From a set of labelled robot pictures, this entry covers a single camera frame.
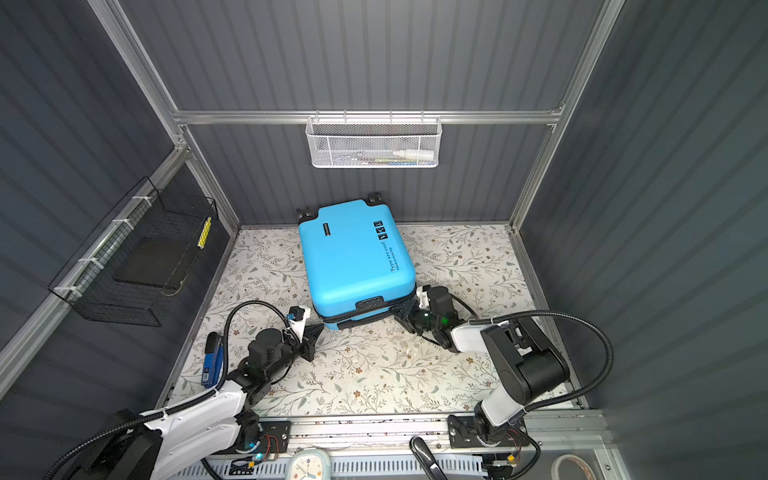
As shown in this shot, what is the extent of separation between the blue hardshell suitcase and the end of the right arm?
68 millimetres

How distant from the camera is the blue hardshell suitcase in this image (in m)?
0.82

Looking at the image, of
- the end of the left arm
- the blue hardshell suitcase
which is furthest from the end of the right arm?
the end of the left arm

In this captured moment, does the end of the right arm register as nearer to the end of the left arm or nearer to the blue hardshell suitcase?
the blue hardshell suitcase

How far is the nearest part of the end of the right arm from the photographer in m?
0.72
